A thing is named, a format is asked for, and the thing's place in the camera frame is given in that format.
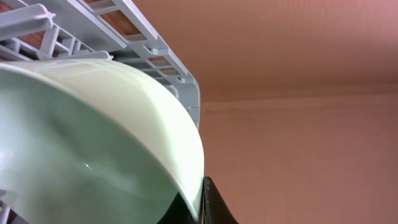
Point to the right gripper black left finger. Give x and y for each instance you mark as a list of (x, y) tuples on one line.
[(178, 213)]

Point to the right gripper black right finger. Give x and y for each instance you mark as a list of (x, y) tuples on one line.
[(215, 209)]

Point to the green bowl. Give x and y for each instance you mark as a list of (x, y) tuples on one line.
[(94, 141)]

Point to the grey dishwasher rack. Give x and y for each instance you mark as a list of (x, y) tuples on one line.
[(107, 30)]

